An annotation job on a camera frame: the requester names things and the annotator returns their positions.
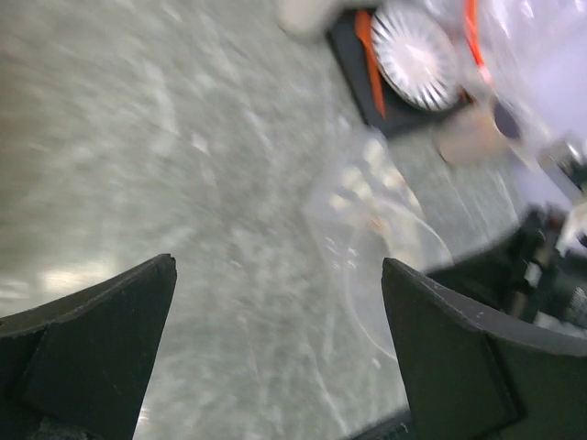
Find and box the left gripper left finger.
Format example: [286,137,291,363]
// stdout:
[1,254,177,439]

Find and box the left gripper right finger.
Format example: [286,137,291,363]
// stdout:
[382,258,586,439]

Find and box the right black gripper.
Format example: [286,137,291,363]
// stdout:
[426,206,586,330]

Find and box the polka dot zip bag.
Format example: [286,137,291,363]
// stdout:
[303,127,452,358]

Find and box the clear zip bag orange seal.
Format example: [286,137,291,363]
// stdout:
[462,1,566,103]

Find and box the beige paper cup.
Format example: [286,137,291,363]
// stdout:
[432,97,522,166]

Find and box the black plastic tray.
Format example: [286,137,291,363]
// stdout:
[326,8,472,139]

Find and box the striped white plate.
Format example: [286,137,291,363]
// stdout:
[371,1,461,113]

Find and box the white ceramic mug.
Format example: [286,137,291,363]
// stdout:
[276,0,346,38]

